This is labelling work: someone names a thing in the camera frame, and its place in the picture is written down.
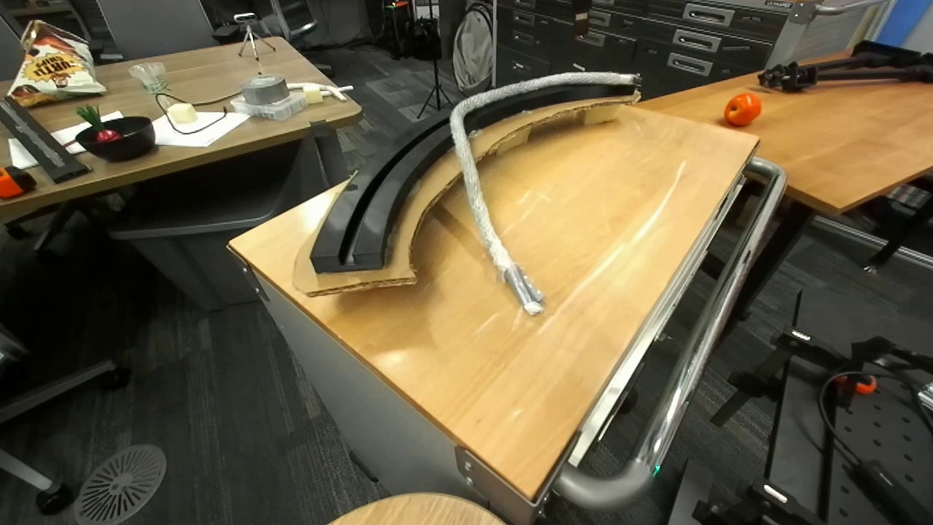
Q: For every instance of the clear plastic box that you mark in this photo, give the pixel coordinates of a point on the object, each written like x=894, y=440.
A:
x=280, y=113

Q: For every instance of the grey duct tape roll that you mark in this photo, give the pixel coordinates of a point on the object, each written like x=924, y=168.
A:
x=265, y=93

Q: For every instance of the round white floor vent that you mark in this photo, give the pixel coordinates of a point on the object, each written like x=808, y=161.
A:
x=117, y=485

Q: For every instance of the clear plastic wrap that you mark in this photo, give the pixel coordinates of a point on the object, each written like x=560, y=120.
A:
x=149, y=76

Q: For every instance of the black curved skate track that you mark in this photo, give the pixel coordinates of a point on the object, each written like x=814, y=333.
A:
x=340, y=244

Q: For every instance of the dark drawer cabinet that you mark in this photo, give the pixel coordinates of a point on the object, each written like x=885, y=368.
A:
x=723, y=60

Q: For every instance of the round wooden stool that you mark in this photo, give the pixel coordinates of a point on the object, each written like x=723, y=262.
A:
x=418, y=511

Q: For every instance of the black perforated breadboard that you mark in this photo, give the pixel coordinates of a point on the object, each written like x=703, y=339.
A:
x=875, y=440

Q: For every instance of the grey plastic bin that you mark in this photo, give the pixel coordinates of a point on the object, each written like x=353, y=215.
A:
x=827, y=33

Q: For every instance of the blue panel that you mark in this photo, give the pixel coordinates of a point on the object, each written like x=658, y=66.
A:
x=907, y=23

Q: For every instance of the orange fruit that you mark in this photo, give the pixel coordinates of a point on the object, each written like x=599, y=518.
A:
x=741, y=109

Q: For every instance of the white round fan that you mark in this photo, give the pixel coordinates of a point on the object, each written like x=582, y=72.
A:
x=472, y=46

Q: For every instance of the small orange tool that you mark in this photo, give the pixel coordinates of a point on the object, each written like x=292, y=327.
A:
x=13, y=184

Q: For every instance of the black chair base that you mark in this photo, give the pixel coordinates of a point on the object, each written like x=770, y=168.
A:
x=58, y=383

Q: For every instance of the small red toy fruit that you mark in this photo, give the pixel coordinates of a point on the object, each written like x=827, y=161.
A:
x=108, y=138

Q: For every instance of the small silver tripod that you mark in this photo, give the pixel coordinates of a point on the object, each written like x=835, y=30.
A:
x=254, y=33

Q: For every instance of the black bowl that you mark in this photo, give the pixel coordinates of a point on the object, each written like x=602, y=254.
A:
x=120, y=145

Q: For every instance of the chip snack bag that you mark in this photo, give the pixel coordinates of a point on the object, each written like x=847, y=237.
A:
x=53, y=69

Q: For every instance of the wooden conference table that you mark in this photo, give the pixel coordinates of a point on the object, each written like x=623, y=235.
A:
x=204, y=74

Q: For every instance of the white paper sheet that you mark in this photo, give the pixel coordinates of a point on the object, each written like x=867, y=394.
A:
x=219, y=133

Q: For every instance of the black folded tripod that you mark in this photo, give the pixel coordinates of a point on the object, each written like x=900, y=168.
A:
x=805, y=74

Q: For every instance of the wooden side table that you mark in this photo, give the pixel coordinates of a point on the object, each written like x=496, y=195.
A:
x=856, y=146

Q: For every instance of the long black flat bar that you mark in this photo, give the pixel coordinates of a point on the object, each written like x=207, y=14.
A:
x=44, y=146

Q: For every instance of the grey office chair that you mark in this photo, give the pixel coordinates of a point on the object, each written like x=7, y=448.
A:
x=156, y=24

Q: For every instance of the grey metal cart cabinet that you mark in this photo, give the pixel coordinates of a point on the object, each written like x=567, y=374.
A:
x=369, y=418

